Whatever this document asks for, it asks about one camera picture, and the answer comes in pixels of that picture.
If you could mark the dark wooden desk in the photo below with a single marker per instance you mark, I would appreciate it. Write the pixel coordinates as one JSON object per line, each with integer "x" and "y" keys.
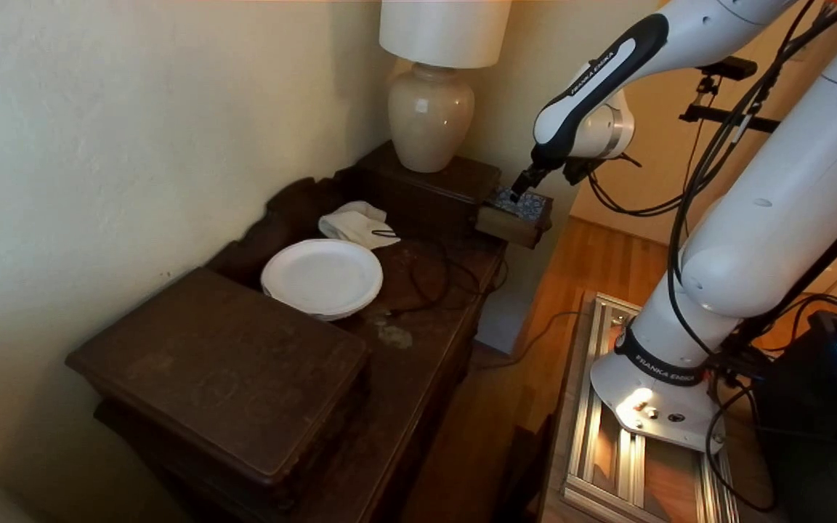
{"x": 419, "y": 328}

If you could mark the dark wooden box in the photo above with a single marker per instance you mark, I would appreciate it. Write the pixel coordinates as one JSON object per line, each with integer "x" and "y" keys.
{"x": 244, "y": 397}

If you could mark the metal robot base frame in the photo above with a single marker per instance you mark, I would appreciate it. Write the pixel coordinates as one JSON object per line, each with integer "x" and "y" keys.
{"x": 602, "y": 471}

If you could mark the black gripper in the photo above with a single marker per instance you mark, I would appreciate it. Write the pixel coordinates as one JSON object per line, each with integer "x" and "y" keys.
{"x": 530, "y": 177}

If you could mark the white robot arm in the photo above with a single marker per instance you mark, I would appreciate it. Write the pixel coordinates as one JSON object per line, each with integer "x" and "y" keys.
{"x": 775, "y": 221}

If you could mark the white crumpled cloth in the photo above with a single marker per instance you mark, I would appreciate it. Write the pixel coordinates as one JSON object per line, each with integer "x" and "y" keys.
{"x": 358, "y": 221}

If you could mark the black computer with blue light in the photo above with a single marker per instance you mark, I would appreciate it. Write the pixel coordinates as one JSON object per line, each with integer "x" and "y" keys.
{"x": 797, "y": 415}

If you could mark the white round plate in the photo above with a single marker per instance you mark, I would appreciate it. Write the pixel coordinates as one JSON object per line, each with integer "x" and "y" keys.
{"x": 325, "y": 277}

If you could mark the beige ceramic table lamp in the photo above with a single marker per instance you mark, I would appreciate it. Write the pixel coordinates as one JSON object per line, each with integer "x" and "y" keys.
{"x": 432, "y": 103}

